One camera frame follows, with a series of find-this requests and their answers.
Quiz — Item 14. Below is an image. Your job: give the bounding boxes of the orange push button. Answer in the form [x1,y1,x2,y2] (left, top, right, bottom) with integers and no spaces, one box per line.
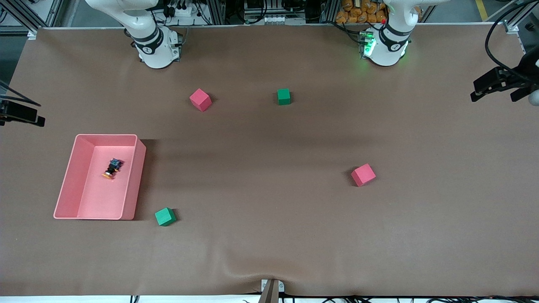
[102,158,124,181]

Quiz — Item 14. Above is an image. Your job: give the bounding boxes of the pink plastic tray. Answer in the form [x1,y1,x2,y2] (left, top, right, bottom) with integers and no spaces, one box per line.
[53,134,147,221]

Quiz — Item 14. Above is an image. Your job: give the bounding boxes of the pink foam cube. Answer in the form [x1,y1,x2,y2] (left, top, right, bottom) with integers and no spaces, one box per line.
[351,163,376,187]
[189,88,212,112]

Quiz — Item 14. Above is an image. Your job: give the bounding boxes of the orange objects pile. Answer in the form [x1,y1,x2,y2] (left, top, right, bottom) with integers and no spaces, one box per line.
[336,0,387,24]

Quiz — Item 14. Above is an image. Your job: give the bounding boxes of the white power strip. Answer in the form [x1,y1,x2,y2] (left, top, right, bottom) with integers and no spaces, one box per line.
[165,3,199,17]

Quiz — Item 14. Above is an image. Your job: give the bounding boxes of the brown table cloth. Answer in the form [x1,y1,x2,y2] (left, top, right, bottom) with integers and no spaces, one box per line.
[0,23,539,297]

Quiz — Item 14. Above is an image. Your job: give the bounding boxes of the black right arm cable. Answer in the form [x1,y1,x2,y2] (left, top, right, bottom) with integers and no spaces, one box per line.
[0,79,42,107]

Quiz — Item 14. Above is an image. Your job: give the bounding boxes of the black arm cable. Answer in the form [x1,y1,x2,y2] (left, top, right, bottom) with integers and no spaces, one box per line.
[485,0,539,82]
[0,79,42,107]

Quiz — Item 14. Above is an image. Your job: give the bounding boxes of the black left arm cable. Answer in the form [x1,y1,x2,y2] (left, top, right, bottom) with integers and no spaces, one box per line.
[485,0,539,82]

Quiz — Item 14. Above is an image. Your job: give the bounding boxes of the aluminium frame profile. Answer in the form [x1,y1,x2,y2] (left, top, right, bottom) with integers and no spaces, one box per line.
[503,0,539,34]
[0,0,64,34]

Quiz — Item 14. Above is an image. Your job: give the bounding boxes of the grey metal bracket post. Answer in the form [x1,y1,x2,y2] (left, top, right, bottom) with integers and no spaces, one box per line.
[261,279,285,303]

